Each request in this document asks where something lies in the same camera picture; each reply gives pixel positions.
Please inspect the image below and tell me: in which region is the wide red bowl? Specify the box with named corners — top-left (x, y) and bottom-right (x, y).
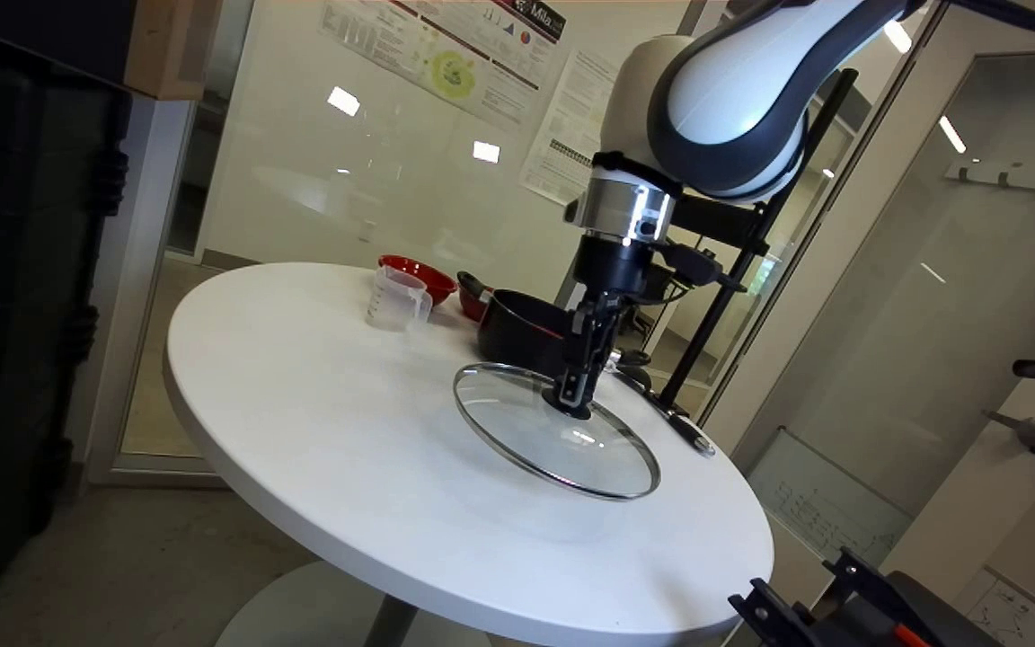
top-left (374, 250), bottom-right (460, 308)

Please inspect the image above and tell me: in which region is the black camera stand pole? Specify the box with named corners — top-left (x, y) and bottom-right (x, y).
top-left (657, 67), bottom-right (864, 416)

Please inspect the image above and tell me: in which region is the black cooking pot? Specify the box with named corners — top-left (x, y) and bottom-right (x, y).
top-left (457, 270), bottom-right (593, 377)

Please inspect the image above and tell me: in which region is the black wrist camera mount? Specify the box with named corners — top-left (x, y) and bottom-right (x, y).
top-left (649, 236), bottom-right (747, 298)

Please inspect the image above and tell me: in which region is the small red bowl dark rim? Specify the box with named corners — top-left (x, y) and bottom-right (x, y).
top-left (457, 284), bottom-right (492, 325)

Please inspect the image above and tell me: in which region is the glass pot lid black knob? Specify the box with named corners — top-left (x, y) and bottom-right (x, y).
top-left (448, 355), bottom-right (664, 503)

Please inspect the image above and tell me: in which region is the cardboard box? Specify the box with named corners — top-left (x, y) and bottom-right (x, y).
top-left (118, 0), bottom-right (226, 104)

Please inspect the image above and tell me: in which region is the white table pedestal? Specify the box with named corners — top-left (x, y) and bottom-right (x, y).
top-left (211, 557), bottom-right (496, 647)

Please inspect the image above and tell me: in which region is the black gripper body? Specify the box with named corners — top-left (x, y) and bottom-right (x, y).
top-left (571, 232), bottom-right (663, 315)

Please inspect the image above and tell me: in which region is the coat hook rail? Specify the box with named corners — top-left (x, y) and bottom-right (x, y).
top-left (946, 162), bottom-right (1035, 202)

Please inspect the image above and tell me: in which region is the black clamp orange handle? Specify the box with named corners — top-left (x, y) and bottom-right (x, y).
top-left (726, 575), bottom-right (827, 647)
top-left (821, 548), bottom-right (965, 647)

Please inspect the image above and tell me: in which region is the colourful wall poster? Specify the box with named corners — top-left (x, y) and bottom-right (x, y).
top-left (320, 0), bottom-right (567, 137)

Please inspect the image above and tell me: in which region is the white wall notice sheet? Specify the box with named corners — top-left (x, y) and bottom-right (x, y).
top-left (959, 569), bottom-right (1035, 647)

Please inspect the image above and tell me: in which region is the black cabinet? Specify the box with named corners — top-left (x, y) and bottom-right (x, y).
top-left (0, 0), bottom-right (136, 640)

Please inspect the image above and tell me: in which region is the white printed paper sheet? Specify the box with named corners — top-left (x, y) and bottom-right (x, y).
top-left (520, 47), bottom-right (621, 217)

